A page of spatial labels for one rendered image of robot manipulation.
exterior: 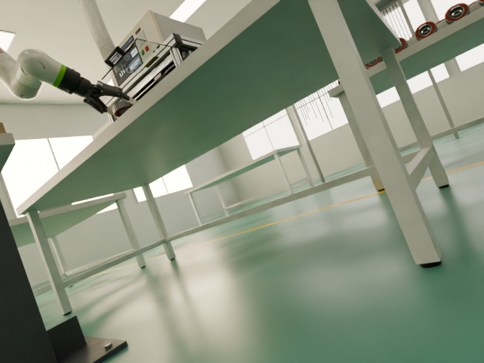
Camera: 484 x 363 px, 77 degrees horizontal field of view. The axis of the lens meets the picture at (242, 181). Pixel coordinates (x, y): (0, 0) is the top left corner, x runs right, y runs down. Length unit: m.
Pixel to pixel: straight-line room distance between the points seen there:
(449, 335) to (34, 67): 1.35
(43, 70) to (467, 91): 6.96
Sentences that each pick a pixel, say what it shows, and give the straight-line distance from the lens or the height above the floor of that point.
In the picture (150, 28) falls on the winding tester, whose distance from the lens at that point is 1.76.
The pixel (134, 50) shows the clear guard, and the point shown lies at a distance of 1.52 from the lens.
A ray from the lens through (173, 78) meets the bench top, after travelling 1.04.
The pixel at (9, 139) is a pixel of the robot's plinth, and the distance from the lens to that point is 1.20.
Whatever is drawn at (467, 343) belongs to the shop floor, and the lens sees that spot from 0.56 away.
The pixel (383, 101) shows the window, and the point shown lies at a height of 1.11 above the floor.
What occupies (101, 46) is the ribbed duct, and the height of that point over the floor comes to 2.14.
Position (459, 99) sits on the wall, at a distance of 7.37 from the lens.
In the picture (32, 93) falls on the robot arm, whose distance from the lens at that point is 1.45.
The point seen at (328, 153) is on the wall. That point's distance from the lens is 7.84.
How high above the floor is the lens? 0.30
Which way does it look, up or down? 3 degrees up
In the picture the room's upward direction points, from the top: 21 degrees counter-clockwise
